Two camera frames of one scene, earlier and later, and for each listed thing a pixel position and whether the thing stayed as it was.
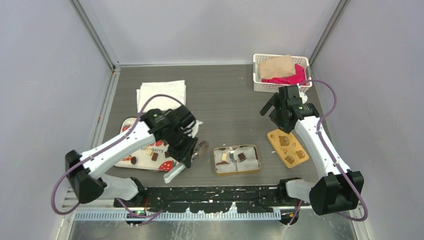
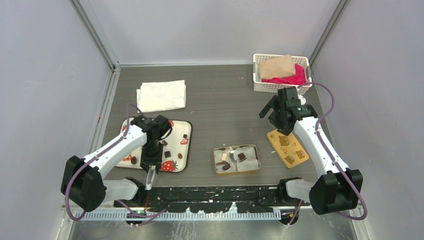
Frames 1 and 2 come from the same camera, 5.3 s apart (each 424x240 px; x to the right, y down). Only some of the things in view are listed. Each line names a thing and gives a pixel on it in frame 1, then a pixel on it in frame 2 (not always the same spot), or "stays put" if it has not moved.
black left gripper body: (181, 144) -> (151, 153)
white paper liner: (236, 158) stays put
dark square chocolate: (241, 156) stays put
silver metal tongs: (182, 166) -> (151, 172)
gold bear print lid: (287, 147) stays put
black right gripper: (275, 101) stays put
